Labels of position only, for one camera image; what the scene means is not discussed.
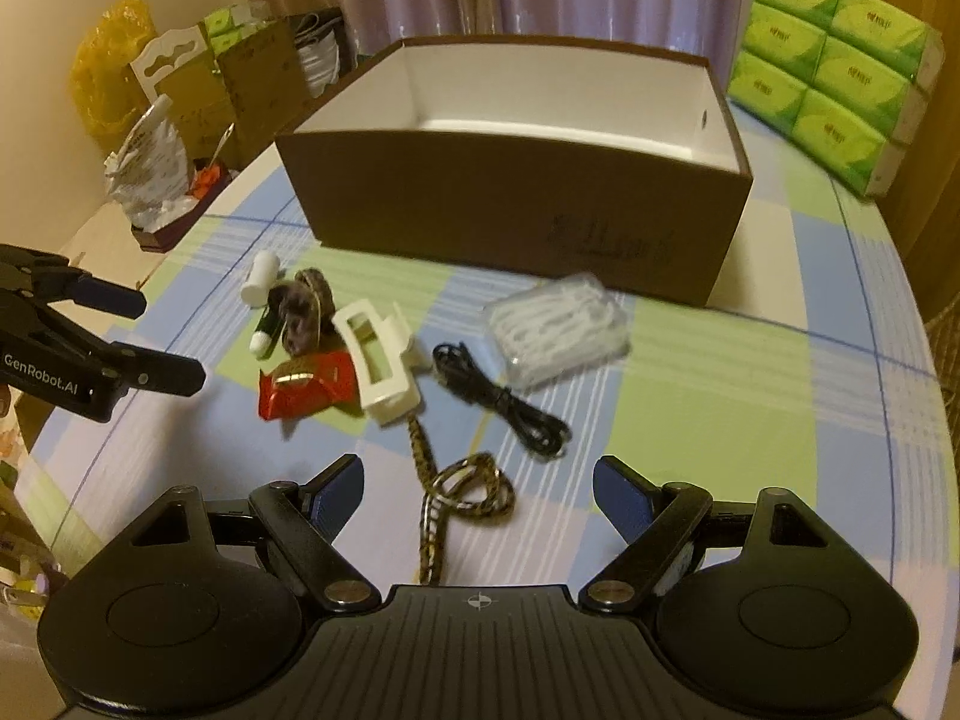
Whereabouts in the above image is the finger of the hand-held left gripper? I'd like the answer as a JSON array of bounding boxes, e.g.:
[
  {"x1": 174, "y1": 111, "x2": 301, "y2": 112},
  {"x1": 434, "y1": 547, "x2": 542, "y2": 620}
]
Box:
[
  {"x1": 30, "y1": 259, "x2": 148, "y2": 320},
  {"x1": 90, "y1": 340, "x2": 208, "y2": 398}
]

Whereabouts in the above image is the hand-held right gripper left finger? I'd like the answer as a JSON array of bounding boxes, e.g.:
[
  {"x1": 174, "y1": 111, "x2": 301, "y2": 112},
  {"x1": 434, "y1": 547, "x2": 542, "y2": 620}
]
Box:
[{"x1": 129, "y1": 454, "x2": 374, "y2": 611}]

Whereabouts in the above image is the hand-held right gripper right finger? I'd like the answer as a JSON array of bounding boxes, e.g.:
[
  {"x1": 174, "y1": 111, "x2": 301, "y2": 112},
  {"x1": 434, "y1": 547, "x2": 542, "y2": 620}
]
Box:
[{"x1": 581, "y1": 455, "x2": 833, "y2": 611}]

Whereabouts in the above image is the white hair claw clip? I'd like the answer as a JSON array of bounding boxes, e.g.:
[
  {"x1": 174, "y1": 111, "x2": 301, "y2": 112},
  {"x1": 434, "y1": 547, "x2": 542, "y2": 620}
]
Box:
[{"x1": 331, "y1": 300, "x2": 430, "y2": 428}]

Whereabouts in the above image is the dark green tube white cap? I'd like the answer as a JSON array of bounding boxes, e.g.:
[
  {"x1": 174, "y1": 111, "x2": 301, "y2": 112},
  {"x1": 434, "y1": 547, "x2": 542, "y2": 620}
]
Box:
[{"x1": 250, "y1": 306, "x2": 284, "y2": 359}]

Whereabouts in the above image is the leopard print cord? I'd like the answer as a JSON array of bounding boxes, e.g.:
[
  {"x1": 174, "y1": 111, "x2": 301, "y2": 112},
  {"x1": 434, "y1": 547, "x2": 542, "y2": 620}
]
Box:
[{"x1": 405, "y1": 416, "x2": 516, "y2": 586}]

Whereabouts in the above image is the red snack packet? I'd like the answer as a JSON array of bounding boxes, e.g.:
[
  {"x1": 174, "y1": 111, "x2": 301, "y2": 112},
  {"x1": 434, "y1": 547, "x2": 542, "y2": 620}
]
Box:
[{"x1": 257, "y1": 350, "x2": 361, "y2": 421}]

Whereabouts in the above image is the small white bottle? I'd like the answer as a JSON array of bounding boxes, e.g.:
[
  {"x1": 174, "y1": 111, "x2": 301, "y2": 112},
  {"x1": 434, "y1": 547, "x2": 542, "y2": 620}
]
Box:
[{"x1": 240, "y1": 251, "x2": 281, "y2": 307}]

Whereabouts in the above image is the brown scrunchie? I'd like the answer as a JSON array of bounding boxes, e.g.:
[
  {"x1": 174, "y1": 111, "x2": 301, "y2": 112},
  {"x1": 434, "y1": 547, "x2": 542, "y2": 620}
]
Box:
[{"x1": 268, "y1": 268, "x2": 338, "y2": 357}]

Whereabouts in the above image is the black cable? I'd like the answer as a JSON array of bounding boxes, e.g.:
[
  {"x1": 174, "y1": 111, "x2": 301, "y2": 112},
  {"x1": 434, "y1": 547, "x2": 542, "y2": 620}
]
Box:
[{"x1": 433, "y1": 341, "x2": 572, "y2": 460}]

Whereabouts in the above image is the clear box of floss picks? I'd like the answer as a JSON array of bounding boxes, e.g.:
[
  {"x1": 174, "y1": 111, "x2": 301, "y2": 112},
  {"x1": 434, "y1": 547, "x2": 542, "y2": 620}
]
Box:
[{"x1": 481, "y1": 274, "x2": 632, "y2": 391}]

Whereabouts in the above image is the brown cardboard box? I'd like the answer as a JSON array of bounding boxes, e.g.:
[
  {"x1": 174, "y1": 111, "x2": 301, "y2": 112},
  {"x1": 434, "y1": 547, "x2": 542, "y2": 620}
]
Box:
[{"x1": 274, "y1": 34, "x2": 753, "y2": 310}]

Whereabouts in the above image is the plaid tablecloth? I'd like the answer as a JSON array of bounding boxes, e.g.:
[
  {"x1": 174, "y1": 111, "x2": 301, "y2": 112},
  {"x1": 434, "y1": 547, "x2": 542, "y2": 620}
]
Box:
[{"x1": 15, "y1": 105, "x2": 938, "y2": 720}]

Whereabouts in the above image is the crumpled white plastic bag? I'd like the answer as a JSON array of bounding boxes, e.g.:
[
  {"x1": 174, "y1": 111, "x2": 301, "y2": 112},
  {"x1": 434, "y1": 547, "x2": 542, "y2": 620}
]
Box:
[{"x1": 103, "y1": 97, "x2": 197, "y2": 230}]

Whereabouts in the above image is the yellow plastic bag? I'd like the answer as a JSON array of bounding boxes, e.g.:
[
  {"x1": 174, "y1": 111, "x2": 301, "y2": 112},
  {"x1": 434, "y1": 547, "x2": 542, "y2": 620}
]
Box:
[{"x1": 71, "y1": 4, "x2": 158, "y2": 140}]

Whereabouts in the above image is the plain brown carton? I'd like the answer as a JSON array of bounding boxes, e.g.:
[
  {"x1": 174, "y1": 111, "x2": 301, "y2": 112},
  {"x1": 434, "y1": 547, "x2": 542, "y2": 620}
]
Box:
[{"x1": 214, "y1": 19, "x2": 310, "y2": 166}]

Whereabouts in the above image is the dark paper shopping bag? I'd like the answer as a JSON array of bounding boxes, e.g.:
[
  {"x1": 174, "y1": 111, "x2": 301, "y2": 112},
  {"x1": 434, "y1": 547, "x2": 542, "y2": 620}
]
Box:
[{"x1": 285, "y1": 9, "x2": 361, "y2": 98}]

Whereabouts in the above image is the stack of green tissue packs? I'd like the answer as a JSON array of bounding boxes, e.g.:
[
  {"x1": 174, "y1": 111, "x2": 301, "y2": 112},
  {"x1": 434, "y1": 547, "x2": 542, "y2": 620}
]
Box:
[{"x1": 729, "y1": 0, "x2": 944, "y2": 200}]

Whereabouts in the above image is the carton with white scalloped handle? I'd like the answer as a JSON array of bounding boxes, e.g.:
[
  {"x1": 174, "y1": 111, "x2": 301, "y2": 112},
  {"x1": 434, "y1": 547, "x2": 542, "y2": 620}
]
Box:
[{"x1": 124, "y1": 26, "x2": 241, "y2": 166}]

